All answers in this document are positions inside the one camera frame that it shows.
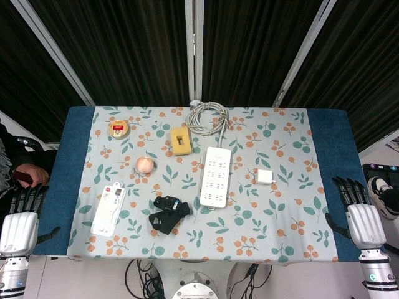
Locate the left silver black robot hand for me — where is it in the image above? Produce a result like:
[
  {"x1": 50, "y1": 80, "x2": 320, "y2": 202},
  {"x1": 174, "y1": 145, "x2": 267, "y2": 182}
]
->
[{"x1": 0, "y1": 183, "x2": 62, "y2": 255}]

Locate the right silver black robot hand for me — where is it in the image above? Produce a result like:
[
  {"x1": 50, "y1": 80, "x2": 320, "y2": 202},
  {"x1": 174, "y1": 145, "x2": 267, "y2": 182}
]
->
[{"x1": 324, "y1": 176, "x2": 387, "y2": 251}]

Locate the white power adapter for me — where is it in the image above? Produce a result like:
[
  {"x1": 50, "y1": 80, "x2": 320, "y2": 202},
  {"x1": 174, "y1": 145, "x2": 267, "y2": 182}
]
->
[{"x1": 257, "y1": 169, "x2": 277, "y2": 186}]

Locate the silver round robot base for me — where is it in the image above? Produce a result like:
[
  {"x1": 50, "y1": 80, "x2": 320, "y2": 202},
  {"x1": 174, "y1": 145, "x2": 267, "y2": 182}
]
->
[{"x1": 171, "y1": 272, "x2": 219, "y2": 299}]

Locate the floral grey tablecloth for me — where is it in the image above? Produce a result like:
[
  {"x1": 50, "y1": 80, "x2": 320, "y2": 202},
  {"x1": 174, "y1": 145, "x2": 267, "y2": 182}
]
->
[{"x1": 67, "y1": 105, "x2": 339, "y2": 262}]

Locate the white power strip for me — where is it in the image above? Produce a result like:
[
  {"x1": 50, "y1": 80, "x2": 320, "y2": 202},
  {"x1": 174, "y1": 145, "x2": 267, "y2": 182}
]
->
[{"x1": 199, "y1": 146, "x2": 232, "y2": 209}]

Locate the black and white sneaker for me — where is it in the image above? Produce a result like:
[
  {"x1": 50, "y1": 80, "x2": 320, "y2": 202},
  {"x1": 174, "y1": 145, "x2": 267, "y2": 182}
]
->
[{"x1": 367, "y1": 176, "x2": 399, "y2": 221}]

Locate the blue table cover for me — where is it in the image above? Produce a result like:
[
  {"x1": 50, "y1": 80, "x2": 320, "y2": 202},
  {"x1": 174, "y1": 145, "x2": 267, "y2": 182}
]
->
[{"x1": 32, "y1": 105, "x2": 386, "y2": 257}]

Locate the black screen device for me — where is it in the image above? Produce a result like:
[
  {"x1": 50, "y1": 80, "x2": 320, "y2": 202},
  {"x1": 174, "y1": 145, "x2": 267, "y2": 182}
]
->
[{"x1": 362, "y1": 163, "x2": 399, "y2": 187}]

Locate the person in black jacket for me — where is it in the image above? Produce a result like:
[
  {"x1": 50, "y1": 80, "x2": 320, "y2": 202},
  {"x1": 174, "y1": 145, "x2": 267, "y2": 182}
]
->
[{"x1": 0, "y1": 121, "x2": 60, "y2": 219}]

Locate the white packaged ruler set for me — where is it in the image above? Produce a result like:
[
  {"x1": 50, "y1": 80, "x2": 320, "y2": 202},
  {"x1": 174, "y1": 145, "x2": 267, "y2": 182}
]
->
[{"x1": 90, "y1": 182, "x2": 127, "y2": 235}]

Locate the round gold tin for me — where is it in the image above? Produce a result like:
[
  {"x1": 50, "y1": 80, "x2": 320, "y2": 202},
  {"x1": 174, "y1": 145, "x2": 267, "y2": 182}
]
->
[{"x1": 107, "y1": 119, "x2": 130, "y2": 141}]

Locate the pink ball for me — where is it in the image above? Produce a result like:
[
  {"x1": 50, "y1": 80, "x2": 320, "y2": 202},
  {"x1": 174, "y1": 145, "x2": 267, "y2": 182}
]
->
[{"x1": 136, "y1": 156, "x2": 156, "y2": 174}]

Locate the black curtain panel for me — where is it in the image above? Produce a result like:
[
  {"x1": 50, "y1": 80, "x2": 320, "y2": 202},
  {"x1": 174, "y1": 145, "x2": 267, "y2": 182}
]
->
[
  {"x1": 27, "y1": 0, "x2": 191, "y2": 107},
  {"x1": 279, "y1": 0, "x2": 399, "y2": 153},
  {"x1": 0, "y1": 0, "x2": 88, "y2": 143},
  {"x1": 201, "y1": 0, "x2": 324, "y2": 108}
]

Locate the yellow sponge with cutout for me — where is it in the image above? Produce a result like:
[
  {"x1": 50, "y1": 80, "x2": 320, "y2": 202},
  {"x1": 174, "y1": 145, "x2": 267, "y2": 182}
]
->
[{"x1": 170, "y1": 126, "x2": 193, "y2": 156}]

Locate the black cable bundle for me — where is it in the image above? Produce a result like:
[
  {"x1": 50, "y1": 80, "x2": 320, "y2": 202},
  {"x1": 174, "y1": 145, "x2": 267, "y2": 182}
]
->
[
  {"x1": 243, "y1": 263, "x2": 274, "y2": 299},
  {"x1": 124, "y1": 258, "x2": 166, "y2": 299}
]

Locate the black camera strap mount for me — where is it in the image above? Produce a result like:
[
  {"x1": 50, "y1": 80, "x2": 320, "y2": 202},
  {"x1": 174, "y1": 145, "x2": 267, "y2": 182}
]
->
[{"x1": 148, "y1": 195, "x2": 191, "y2": 236}]

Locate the white slanted frame post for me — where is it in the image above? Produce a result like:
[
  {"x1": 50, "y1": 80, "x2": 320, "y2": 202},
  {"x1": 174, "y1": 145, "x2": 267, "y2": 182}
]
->
[
  {"x1": 11, "y1": 0, "x2": 95, "y2": 107},
  {"x1": 272, "y1": 0, "x2": 338, "y2": 108}
]

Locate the white cable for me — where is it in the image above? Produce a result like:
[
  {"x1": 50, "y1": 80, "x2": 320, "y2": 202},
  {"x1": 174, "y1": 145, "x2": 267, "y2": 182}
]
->
[{"x1": 186, "y1": 99, "x2": 233, "y2": 149}]

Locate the white upright frame post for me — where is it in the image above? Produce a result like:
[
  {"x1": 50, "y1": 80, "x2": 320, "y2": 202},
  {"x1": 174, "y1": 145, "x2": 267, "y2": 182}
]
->
[{"x1": 184, "y1": 0, "x2": 203, "y2": 103}]

